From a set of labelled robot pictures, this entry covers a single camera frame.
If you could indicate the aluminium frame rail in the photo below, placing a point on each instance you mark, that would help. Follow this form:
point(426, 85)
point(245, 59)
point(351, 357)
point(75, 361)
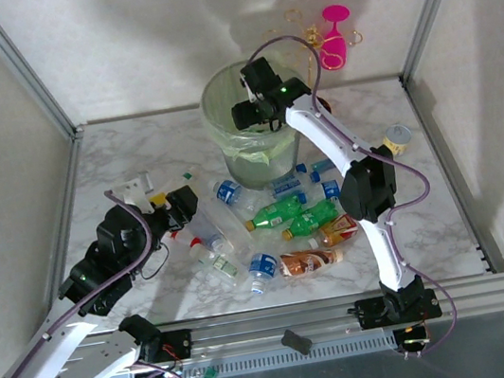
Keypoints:
point(437, 140)
point(135, 116)
point(66, 194)

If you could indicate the clear bottle green cap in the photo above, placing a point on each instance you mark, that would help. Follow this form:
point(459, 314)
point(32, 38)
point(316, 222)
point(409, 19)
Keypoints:
point(181, 181)

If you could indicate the blue label water bottle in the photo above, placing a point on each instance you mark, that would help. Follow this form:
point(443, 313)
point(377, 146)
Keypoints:
point(263, 266)
point(228, 192)
point(330, 188)

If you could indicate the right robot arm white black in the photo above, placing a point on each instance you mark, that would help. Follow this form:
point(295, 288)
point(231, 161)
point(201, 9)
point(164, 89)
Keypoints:
point(320, 135)

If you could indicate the mesh bin with green bag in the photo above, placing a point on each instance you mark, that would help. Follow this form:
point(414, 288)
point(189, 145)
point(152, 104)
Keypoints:
point(225, 140)

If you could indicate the brown coffee bottle cream cap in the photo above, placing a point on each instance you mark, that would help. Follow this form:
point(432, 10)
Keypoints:
point(307, 262)

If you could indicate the metal mesh waste bin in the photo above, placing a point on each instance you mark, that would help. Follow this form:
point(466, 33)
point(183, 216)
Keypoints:
point(254, 174)

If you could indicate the wide aluminium mounting rail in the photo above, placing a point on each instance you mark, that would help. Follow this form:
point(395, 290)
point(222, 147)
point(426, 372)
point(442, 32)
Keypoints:
point(273, 324)

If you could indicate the pink plastic wine glass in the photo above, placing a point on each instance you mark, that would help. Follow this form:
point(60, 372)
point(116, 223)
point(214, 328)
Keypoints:
point(333, 49)

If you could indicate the black bone-shaped piece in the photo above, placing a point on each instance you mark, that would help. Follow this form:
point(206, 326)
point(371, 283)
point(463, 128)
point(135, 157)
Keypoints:
point(296, 341)

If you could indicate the clear bottle white green label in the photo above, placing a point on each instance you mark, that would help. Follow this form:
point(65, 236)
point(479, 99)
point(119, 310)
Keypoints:
point(223, 266)

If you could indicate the teal red label bottle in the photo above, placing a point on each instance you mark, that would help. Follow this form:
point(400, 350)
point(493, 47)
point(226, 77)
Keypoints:
point(321, 166)

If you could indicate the clear bottle pale blue label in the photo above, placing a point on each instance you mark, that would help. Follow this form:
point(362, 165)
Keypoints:
point(212, 240)

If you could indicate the orange red label bottle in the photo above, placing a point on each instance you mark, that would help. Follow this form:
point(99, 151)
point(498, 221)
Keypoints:
point(337, 230)

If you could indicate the yellow tin can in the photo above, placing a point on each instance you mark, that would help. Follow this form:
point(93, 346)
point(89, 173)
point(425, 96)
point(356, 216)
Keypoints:
point(397, 139)

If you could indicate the large clear plastic bottle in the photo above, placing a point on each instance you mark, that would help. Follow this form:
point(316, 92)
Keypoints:
point(232, 230)

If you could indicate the clear water bottle blue cap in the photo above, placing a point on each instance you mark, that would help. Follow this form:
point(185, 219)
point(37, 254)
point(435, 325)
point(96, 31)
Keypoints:
point(285, 187)

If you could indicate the aluminium frame post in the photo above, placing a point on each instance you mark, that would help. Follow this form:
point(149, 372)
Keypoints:
point(433, 2)
point(22, 67)

